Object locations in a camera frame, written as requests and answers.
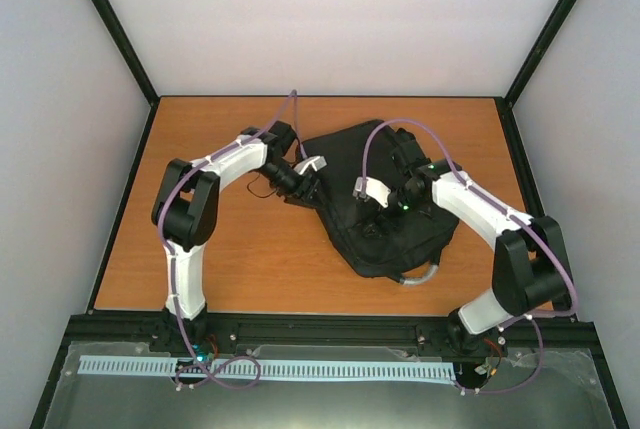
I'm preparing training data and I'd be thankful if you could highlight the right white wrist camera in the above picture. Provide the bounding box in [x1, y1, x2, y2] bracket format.
[353, 176, 391, 209]

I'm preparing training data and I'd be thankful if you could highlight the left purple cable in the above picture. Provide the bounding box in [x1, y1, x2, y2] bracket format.
[156, 88, 309, 391]

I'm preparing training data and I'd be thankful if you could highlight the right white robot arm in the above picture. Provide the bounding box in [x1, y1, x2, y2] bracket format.
[354, 133, 578, 354]

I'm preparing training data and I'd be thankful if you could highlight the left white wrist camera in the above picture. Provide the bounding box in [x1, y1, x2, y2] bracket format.
[294, 156, 327, 175]

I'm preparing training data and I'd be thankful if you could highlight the black student backpack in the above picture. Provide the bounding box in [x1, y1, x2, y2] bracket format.
[295, 120, 459, 286]

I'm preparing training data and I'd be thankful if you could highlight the purple cable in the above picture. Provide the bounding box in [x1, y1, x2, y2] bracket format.
[156, 88, 309, 391]
[352, 118, 579, 396]

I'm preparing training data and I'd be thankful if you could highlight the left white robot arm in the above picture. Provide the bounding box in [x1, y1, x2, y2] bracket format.
[151, 121, 326, 352]

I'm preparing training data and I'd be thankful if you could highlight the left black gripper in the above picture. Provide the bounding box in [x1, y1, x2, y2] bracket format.
[258, 161, 330, 211]

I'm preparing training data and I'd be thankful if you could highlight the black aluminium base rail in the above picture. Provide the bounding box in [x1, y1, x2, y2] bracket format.
[64, 312, 599, 356]

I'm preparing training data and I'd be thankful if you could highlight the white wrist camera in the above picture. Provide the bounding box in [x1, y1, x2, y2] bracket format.
[294, 156, 327, 175]
[353, 176, 391, 209]

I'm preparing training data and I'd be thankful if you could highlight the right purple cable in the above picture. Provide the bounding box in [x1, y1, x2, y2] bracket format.
[352, 118, 579, 396]

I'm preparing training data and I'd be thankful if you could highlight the light blue cable duct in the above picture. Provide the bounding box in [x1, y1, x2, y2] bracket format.
[77, 355, 456, 384]

